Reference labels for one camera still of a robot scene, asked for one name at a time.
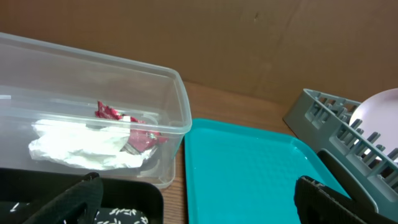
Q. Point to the red snack wrapper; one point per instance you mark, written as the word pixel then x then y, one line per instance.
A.
pixel 140 140

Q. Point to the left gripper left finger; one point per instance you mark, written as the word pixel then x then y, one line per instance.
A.
pixel 79 201

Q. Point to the white rice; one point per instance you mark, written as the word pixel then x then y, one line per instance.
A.
pixel 103 215

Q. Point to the white tissue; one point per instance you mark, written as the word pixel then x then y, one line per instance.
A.
pixel 78 145

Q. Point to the grey dishwasher rack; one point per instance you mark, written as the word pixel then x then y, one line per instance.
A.
pixel 363 166

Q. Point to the black plastic tray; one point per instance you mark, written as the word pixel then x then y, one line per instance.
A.
pixel 28 186

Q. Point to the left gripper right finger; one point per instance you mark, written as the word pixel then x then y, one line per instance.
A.
pixel 318 204

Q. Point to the large white plate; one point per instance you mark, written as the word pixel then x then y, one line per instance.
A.
pixel 379 114

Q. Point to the clear plastic bin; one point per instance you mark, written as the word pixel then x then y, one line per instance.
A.
pixel 41 80

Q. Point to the teal plastic tray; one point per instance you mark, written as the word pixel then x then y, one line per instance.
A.
pixel 237 174

